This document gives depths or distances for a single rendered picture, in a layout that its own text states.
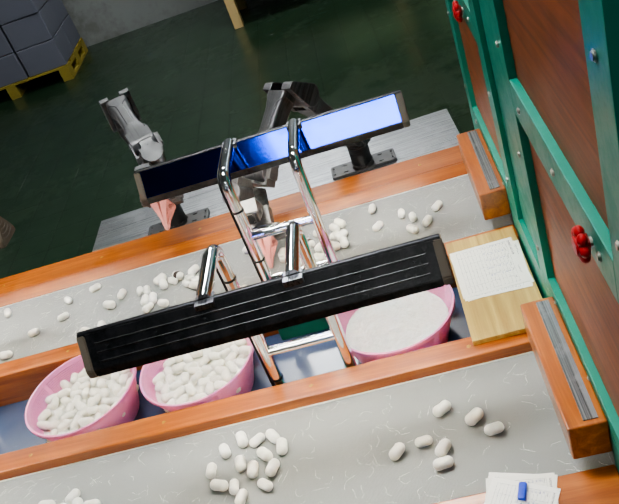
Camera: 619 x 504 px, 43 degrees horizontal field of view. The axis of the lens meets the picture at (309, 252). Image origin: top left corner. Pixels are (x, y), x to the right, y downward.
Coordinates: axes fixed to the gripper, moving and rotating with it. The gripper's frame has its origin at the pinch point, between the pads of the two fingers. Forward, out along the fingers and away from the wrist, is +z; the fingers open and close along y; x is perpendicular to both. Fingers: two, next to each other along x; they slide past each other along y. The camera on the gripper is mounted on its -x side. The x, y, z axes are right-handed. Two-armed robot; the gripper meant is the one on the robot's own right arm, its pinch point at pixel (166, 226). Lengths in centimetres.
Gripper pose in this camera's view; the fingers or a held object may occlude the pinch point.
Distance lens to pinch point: 210.7
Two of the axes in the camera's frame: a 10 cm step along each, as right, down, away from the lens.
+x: 2.3, 2.3, 9.5
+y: 9.5, -2.6, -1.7
